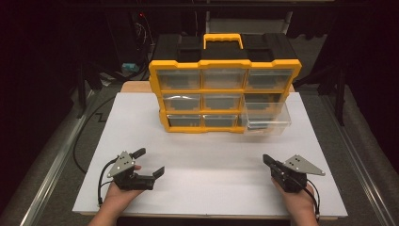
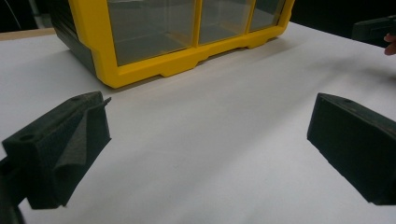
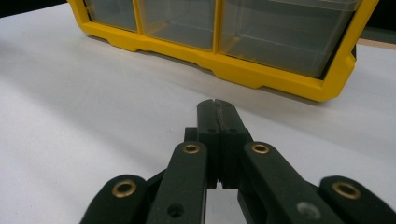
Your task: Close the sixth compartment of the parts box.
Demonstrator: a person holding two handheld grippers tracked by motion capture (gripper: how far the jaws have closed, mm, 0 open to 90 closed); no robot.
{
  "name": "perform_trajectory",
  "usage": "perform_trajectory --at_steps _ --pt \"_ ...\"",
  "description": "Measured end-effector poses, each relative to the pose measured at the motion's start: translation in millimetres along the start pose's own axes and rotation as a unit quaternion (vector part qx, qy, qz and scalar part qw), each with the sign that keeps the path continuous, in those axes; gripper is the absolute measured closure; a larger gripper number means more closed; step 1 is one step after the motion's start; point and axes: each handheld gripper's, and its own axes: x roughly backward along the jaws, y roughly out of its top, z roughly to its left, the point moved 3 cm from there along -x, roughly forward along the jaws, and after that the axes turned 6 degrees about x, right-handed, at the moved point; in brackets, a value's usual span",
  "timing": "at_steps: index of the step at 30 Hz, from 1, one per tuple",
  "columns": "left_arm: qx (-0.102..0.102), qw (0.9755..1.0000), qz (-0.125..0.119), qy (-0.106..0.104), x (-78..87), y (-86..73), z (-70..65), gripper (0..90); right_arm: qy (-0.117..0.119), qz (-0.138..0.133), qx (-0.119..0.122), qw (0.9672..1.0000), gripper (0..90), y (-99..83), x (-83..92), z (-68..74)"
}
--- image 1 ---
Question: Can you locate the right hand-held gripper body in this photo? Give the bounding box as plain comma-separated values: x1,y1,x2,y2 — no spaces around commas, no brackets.
270,153,327,193

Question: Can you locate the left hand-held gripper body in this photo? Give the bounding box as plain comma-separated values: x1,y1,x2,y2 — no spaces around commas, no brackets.
106,151,156,191

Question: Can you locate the clear plastic drawer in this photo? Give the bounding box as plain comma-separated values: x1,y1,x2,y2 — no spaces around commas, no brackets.
240,93,293,137

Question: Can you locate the yellow black organizer cabinet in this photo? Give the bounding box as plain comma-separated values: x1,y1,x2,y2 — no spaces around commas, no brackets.
148,32,303,135

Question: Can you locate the person's right hand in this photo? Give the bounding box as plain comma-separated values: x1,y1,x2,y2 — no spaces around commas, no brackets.
272,178,317,219

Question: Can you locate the person's left hand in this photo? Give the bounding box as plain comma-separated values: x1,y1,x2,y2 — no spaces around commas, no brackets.
103,164,145,218

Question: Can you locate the black metal stand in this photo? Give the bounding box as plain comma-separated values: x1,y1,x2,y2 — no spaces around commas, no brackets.
74,58,105,120
315,60,348,127

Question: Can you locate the set of transparent organizer bins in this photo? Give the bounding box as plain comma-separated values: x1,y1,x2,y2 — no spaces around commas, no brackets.
155,68,295,128

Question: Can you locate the teal object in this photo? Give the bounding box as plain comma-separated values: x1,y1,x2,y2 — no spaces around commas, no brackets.
120,62,140,73

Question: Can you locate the left hand-held gripper cable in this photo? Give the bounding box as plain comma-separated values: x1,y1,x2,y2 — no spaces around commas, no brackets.
97,158,118,207

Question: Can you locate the hand-held gripper cable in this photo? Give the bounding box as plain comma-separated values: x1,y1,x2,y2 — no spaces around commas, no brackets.
97,158,118,207
281,169,322,220

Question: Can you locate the right hand-held gripper cable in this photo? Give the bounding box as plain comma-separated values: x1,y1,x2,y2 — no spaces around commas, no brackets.
281,169,322,220

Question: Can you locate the long black floor cable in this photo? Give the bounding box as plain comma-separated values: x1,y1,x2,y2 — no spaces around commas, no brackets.
72,93,118,174

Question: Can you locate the aluminium floor rail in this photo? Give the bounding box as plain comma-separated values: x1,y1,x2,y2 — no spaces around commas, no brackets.
18,89,97,226
319,93,394,226

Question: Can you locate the bundle of hanging cables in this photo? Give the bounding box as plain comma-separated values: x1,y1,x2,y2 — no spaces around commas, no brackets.
133,11,156,65

